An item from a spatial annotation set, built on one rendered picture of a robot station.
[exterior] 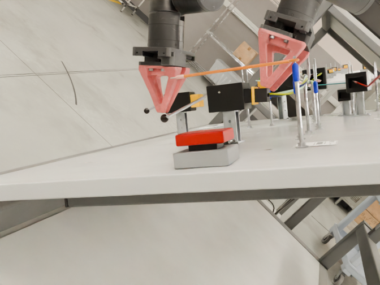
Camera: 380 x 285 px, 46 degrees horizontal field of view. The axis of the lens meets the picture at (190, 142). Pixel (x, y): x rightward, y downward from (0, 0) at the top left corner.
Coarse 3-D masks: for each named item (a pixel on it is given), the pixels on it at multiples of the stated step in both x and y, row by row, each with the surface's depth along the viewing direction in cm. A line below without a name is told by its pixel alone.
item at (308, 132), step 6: (300, 78) 71; (306, 84) 71; (306, 90) 71; (306, 96) 71; (306, 102) 71; (306, 108) 71; (306, 114) 71; (306, 120) 71; (306, 126) 72; (306, 132) 72
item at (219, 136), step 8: (224, 128) 47; (232, 128) 48; (176, 136) 45; (184, 136) 44; (192, 136) 44; (200, 136) 44; (208, 136) 44; (216, 136) 43; (224, 136) 44; (232, 136) 47; (176, 144) 45; (184, 144) 44; (192, 144) 44; (200, 144) 44; (208, 144) 45; (216, 144) 45
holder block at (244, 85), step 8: (208, 88) 67; (216, 88) 67; (224, 88) 66; (232, 88) 66; (240, 88) 66; (248, 88) 69; (208, 96) 68; (216, 96) 67; (224, 96) 67; (232, 96) 66; (240, 96) 66; (208, 104) 68; (216, 104) 67; (224, 104) 67; (232, 104) 66; (240, 104) 66; (248, 104) 68; (216, 112) 68
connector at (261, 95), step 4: (260, 88) 65; (264, 88) 65; (268, 88) 66; (244, 92) 66; (248, 92) 66; (256, 92) 66; (260, 92) 65; (264, 92) 65; (268, 92) 66; (244, 96) 66; (248, 96) 66; (256, 96) 66; (260, 96) 65; (264, 96) 65; (268, 96) 66; (248, 100) 66; (256, 100) 66; (260, 100) 65; (264, 100) 65; (268, 100) 66
